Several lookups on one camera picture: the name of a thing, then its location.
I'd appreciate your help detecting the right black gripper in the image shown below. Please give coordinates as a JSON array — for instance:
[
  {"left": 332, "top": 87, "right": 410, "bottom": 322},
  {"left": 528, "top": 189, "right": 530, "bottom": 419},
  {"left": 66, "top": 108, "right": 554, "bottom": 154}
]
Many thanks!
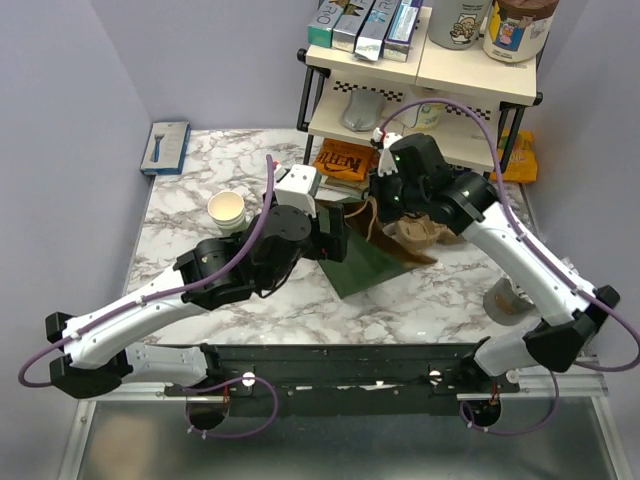
[{"left": 362, "top": 163, "right": 427, "bottom": 223}]

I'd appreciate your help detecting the green paper cup stack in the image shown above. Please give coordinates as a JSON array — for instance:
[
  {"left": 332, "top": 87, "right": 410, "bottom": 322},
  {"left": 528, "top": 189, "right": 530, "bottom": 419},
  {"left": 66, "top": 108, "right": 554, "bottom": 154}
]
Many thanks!
[{"left": 207, "top": 191, "right": 247, "bottom": 235}]

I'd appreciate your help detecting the brown paper bag green side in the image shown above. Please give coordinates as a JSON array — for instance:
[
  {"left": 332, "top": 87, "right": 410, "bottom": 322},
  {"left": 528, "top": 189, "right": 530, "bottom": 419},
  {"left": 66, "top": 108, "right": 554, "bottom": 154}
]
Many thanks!
[{"left": 318, "top": 200, "right": 437, "bottom": 299}]

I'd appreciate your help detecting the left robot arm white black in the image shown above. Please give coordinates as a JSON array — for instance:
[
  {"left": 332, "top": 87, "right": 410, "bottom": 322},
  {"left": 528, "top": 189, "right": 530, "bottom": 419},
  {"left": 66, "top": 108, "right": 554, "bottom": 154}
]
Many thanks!
[{"left": 45, "top": 203, "right": 349, "bottom": 399}]

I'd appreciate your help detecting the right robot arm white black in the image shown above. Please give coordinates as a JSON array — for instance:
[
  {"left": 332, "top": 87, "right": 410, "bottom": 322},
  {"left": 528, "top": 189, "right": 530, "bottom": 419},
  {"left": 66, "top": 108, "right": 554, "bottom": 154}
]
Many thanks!
[{"left": 369, "top": 130, "right": 620, "bottom": 392}]

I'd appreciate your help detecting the rear brown pulp cup carrier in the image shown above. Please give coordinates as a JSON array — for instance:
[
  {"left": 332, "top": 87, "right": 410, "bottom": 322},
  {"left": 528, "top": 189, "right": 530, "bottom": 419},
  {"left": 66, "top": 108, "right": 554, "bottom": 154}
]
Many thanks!
[{"left": 382, "top": 215, "right": 465, "bottom": 251}]

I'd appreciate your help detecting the white paper roll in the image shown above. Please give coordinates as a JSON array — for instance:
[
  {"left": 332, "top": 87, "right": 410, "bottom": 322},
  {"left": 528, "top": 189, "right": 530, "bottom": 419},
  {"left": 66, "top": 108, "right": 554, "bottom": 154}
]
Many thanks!
[{"left": 399, "top": 86, "right": 448, "bottom": 132}]

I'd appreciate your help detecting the orange kettle chips bag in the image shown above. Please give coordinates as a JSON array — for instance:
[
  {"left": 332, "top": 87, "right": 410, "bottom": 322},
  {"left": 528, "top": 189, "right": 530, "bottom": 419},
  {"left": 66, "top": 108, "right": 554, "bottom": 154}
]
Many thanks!
[{"left": 313, "top": 139, "right": 379, "bottom": 182}]

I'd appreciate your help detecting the cream black tiered shelf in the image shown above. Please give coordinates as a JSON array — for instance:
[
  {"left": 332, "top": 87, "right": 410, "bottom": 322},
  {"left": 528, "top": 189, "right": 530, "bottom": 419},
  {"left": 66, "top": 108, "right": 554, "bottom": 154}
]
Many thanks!
[{"left": 297, "top": 7, "right": 538, "bottom": 146}]

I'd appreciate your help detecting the yellow snack bag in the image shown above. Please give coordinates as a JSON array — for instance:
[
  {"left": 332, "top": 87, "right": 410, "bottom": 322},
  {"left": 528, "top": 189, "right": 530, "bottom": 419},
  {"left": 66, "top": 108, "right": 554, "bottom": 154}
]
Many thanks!
[{"left": 503, "top": 130, "right": 538, "bottom": 184}]

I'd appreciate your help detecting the grey cup with straws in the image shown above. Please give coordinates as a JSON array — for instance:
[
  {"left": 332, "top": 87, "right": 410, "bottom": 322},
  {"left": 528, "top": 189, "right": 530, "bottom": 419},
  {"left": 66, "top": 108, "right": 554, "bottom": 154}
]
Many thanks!
[{"left": 482, "top": 257, "right": 580, "bottom": 327}]

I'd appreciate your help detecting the blue razor package box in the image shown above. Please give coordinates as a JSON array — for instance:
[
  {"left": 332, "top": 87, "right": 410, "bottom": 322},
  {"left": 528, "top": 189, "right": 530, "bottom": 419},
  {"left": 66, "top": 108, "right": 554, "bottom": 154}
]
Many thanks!
[{"left": 140, "top": 121, "right": 191, "bottom": 176}]

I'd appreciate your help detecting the silver blue toothpaste box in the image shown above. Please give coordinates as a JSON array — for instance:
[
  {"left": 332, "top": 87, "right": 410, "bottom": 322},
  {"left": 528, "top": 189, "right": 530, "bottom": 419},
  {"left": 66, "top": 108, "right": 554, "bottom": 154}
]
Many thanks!
[{"left": 354, "top": 0, "right": 399, "bottom": 62}]

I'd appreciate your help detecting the white blue toothpaste box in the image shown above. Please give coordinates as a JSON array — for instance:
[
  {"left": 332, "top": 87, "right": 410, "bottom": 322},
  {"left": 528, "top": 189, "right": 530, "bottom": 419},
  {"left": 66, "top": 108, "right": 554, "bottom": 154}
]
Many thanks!
[{"left": 383, "top": 0, "right": 423, "bottom": 62}]

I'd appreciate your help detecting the grey cartoon mug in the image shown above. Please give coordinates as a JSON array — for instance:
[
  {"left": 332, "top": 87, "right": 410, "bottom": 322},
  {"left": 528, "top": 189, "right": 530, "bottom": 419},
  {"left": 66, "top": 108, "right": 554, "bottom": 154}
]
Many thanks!
[{"left": 427, "top": 0, "right": 491, "bottom": 50}]

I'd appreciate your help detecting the white cartoon canister brown lid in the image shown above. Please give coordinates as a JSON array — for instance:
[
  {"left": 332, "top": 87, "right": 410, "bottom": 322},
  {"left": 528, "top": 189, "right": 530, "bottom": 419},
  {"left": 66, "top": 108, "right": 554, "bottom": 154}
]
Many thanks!
[{"left": 483, "top": 0, "right": 559, "bottom": 63}]

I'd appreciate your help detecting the teal toothpaste box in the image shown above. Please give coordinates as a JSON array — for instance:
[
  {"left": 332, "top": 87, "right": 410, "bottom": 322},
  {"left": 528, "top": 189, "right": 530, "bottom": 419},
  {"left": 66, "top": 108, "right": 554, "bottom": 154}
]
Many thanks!
[{"left": 307, "top": 0, "right": 349, "bottom": 48}]

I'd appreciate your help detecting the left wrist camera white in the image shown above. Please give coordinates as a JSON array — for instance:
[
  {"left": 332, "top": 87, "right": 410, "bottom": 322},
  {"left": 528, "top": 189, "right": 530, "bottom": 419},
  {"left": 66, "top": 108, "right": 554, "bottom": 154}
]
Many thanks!
[{"left": 274, "top": 163, "right": 322, "bottom": 218}]

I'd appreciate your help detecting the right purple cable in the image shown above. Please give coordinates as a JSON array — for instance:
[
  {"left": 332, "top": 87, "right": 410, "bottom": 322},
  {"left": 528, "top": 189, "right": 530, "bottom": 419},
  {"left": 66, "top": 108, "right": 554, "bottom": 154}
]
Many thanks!
[{"left": 379, "top": 98, "right": 640, "bottom": 436}]

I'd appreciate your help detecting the purple cable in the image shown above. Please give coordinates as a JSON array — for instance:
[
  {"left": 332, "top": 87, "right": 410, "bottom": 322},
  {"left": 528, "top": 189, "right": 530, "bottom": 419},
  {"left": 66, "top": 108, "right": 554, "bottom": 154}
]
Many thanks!
[
  {"left": 18, "top": 153, "right": 279, "bottom": 389},
  {"left": 379, "top": 98, "right": 640, "bottom": 436}
]

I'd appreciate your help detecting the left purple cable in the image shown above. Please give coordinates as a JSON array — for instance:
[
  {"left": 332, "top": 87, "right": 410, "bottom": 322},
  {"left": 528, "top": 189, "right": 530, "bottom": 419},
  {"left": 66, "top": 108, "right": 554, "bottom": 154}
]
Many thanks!
[{"left": 18, "top": 153, "right": 279, "bottom": 389}]

